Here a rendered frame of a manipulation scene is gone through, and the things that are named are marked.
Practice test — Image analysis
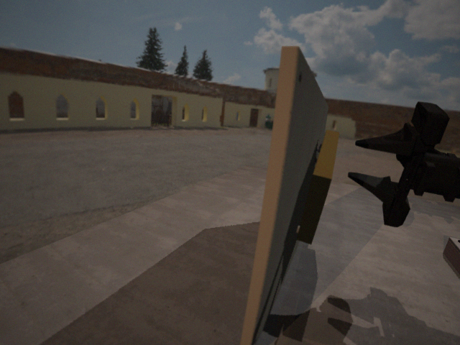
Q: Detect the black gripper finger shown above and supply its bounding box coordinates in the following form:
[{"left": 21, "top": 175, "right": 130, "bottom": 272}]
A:
[
  {"left": 355, "top": 122, "right": 417, "bottom": 157},
  {"left": 348, "top": 172, "right": 394, "bottom": 210}
]

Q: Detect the brown wooden picture frame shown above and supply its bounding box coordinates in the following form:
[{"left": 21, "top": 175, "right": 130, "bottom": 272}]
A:
[{"left": 296, "top": 130, "right": 339, "bottom": 245}]

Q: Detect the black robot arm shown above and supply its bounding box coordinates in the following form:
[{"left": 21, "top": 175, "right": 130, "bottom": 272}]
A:
[{"left": 396, "top": 144, "right": 447, "bottom": 167}]

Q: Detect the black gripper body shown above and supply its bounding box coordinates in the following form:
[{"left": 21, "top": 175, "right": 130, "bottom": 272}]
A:
[{"left": 382, "top": 101, "right": 460, "bottom": 227}]

